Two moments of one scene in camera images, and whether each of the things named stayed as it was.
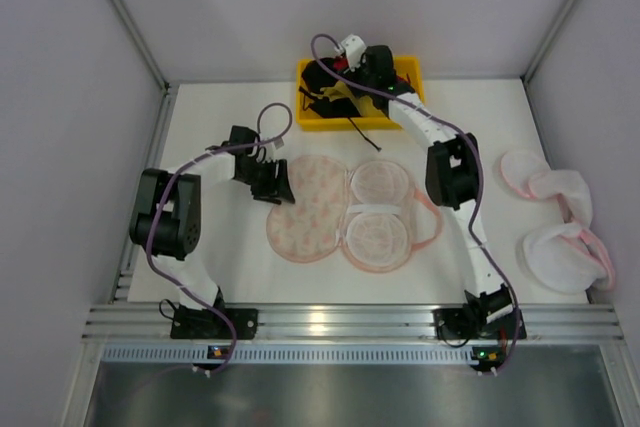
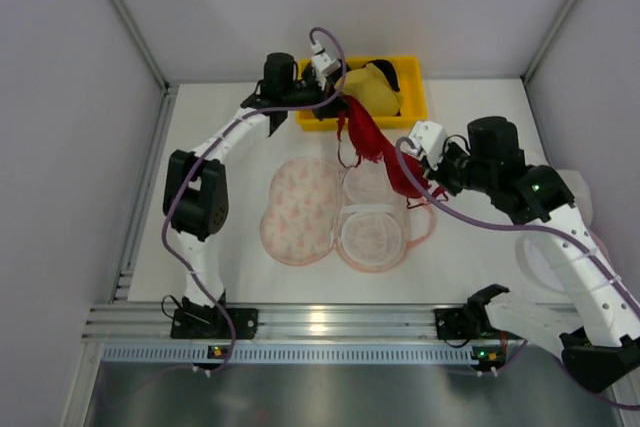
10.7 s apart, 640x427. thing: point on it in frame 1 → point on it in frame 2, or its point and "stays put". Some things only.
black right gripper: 338,79 → 439,175
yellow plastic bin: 407,67 stays put
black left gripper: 267,180 → 326,106
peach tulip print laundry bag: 373,215 stays put
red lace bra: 341,63 → 369,142
